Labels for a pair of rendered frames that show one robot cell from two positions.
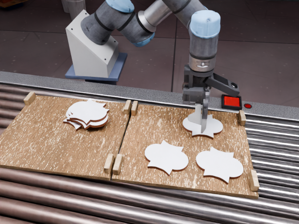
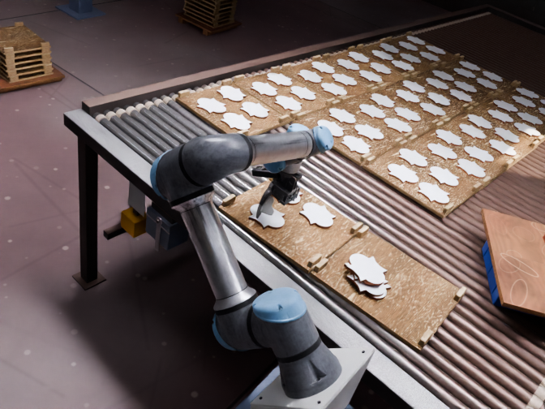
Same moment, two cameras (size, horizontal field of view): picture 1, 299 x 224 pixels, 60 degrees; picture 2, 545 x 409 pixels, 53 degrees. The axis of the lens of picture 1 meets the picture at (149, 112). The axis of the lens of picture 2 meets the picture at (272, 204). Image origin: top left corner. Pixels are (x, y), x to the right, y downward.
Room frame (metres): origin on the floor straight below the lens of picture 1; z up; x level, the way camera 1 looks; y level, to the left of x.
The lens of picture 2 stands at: (2.06, 0.41, 2.14)
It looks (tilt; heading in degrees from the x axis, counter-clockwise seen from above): 37 degrees down; 203
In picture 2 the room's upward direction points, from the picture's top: 14 degrees clockwise
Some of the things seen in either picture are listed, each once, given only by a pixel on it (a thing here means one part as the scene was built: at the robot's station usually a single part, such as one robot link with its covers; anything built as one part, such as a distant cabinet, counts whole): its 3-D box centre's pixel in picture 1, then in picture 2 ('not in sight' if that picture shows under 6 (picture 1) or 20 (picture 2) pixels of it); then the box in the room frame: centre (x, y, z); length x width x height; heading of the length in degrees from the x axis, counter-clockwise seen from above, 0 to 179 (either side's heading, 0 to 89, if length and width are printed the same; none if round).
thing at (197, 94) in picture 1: (197, 84); (285, 182); (0.67, -0.15, 1.11); 0.09 x 0.08 x 0.12; 82
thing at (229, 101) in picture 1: (231, 102); not in sight; (0.82, -0.33, 0.92); 0.06 x 0.06 x 0.01; 78
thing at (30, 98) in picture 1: (30, 98); (425, 337); (0.81, 0.47, 0.95); 0.06 x 0.02 x 0.03; 172
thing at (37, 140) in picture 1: (65, 130); (388, 284); (0.65, 0.29, 0.93); 0.41 x 0.35 x 0.02; 82
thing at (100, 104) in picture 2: not in sight; (358, 43); (-1.38, -0.72, 0.90); 4.04 x 0.06 x 0.10; 168
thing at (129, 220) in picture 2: not in sight; (136, 206); (0.75, -0.70, 0.74); 0.09 x 0.08 x 0.24; 78
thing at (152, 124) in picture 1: (185, 143); (291, 218); (0.59, -0.12, 0.93); 0.41 x 0.35 x 0.02; 82
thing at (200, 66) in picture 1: (202, 61); (289, 162); (0.66, -0.15, 1.19); 0.08 x 0.08 x 0.05
